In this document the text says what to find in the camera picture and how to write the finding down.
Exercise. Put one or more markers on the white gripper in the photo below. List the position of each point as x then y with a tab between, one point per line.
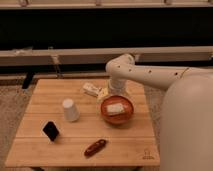
117	86

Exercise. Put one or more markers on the white ceramic cup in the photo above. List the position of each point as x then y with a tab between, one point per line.
70	110

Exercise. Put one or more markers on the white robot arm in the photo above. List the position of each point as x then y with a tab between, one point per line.
186	135

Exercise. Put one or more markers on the black eraser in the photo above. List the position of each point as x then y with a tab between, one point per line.
51	130

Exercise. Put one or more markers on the yellow small object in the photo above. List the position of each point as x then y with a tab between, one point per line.
102	94

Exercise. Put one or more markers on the white sponge block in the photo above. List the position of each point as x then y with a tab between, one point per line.
115	109

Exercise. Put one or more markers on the orange bowl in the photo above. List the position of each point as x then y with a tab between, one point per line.
120	118

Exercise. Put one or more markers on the brown sausage toy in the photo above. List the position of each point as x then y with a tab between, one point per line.
95	147

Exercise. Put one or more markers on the wooden table board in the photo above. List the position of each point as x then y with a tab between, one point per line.
132	144

